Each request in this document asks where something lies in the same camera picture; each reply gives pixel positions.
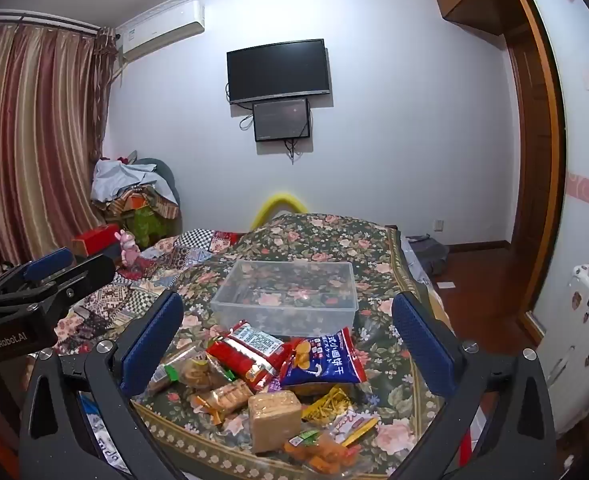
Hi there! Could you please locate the pile of clothes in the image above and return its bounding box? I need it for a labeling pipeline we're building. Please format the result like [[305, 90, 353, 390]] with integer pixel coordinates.
[[90, 152, 181, 221]]

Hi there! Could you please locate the yellow noodle snack packet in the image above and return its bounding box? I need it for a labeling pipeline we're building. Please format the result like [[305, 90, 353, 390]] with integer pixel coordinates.
[[301, 386, 356, 423]]

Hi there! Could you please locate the patchwork quilt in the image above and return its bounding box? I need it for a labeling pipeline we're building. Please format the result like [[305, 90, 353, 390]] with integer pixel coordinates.
[[54, 227, 240, 356]]

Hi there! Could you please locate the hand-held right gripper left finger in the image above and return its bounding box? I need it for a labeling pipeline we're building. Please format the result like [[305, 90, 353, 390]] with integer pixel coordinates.
[[19, 289, 185, 480]]

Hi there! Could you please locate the red box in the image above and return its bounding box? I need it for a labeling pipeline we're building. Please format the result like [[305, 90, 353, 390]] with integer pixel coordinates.
[[72, 224, 125, 259]]

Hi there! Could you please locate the grey bag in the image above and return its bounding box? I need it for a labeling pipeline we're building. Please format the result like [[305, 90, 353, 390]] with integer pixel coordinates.
[[407, 235, 450, 277]]

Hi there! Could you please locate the clear bread packet green label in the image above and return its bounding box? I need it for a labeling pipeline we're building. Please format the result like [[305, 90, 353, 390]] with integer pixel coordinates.
[[147, 344, 210, 395]]

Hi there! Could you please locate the yellow foam arc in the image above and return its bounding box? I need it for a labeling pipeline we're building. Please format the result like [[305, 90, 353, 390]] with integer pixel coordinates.
[[251, 191, 309, 231]]

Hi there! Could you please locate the tan cake block packet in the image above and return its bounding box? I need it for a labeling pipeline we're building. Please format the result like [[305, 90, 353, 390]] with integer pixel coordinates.
[[248, 391, 303, 456]]

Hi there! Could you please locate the floral tablecloth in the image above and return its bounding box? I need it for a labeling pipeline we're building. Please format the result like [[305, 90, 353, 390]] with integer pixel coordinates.
[[133, 212, 477, 480]]

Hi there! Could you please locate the pink plush toy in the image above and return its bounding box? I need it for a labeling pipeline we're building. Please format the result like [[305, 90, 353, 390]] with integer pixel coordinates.
[[117, 230, 141, 266]]

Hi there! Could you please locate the small black wall monitor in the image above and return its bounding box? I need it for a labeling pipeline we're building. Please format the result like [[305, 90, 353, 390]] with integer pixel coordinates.
[[253, 98, 310, 142]]

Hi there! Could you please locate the clear cookie packet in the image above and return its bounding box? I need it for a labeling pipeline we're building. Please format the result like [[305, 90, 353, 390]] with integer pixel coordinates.
[[179, 355, 240, 392]]

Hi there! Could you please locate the white refrigerator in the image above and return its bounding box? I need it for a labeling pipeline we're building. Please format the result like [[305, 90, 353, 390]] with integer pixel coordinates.
[[541, 262, 589, 437]]

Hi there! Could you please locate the orange pastry packet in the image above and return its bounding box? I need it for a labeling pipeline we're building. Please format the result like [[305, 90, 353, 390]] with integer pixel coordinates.
[[192, 380, 255, 427]]

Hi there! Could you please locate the striped red curtain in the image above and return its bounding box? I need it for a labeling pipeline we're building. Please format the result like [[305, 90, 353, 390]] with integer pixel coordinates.
[[0, 22, 118, 273]]

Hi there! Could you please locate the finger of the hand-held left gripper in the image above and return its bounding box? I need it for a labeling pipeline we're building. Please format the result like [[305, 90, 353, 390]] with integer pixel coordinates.
[[0, 247, 74, 301], [0, 254, 116, 317]]

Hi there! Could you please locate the red snack packet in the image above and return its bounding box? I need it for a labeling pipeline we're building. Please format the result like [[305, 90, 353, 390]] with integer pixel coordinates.
[[207, 321, 300, 393]]

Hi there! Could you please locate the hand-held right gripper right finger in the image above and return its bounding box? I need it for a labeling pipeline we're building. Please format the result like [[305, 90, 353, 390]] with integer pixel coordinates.
[[391, 290, 558, 480]]

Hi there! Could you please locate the orange snack packet green label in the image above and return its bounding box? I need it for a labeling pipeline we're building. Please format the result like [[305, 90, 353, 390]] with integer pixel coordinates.
[[284, 430, 361, 477]]

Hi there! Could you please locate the black wall television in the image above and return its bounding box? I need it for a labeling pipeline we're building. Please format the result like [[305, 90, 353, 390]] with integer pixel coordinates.
[[227, 38, 331, 105]]

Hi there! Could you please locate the blue snack packet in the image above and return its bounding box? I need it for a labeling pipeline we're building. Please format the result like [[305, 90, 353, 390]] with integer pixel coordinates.
[[279, 327, 368, 397]]

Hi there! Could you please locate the white blue plastic bag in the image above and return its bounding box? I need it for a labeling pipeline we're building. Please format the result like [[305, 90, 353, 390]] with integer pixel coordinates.
[[78, 394, 136, 477]]

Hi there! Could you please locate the clear plastic container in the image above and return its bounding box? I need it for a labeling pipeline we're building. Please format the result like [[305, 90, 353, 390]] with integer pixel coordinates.
[[210, 259, 360, 337]]

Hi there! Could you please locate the white curtain rail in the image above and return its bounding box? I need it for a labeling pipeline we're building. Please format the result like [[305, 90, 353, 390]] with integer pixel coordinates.
[[0, 8, 100, 37]]

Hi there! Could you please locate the wooden door frame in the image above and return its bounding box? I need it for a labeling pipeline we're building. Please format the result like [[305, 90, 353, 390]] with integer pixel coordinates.
[[503, 0, 568, 346]]

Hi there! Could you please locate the white air conditioner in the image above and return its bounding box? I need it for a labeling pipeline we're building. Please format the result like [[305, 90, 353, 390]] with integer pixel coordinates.
[[117, 0, 206, 63]]

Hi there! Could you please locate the green bag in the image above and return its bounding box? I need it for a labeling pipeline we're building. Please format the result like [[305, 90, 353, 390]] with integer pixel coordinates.
[[129, 207, 166, 248]]

